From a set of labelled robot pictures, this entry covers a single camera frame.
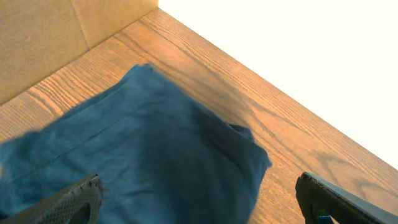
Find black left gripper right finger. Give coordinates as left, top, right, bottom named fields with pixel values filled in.
left=295, top=172, right=397, bottom=224

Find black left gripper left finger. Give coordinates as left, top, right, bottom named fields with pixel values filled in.
left=1, top=174, right=103, bottom=224

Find navy blue shorts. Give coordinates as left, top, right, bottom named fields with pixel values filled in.
left=1, top=65, right=271, bottom=223

